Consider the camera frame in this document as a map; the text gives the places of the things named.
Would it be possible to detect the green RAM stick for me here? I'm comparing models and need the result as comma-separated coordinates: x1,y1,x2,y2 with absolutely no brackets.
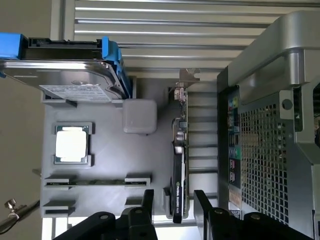
46,179,148,187

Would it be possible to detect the grey plastic parts rack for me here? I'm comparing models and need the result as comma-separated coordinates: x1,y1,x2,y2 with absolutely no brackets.
39,76,219,225

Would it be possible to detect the grey metal PC case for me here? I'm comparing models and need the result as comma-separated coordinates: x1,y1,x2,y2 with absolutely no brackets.
216,9,320,240

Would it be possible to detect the grey rounded square block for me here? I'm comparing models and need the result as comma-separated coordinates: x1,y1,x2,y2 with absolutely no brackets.
122,98,158,136

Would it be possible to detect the silver CPU chip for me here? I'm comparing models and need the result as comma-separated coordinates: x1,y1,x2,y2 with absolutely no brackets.
54,126,88,165

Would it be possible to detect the metal clamp with wing nut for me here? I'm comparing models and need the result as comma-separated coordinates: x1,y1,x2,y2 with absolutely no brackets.
0,197,41,226

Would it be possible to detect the silver hard disk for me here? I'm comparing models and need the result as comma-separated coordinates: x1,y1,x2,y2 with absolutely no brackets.
2,37,119,103

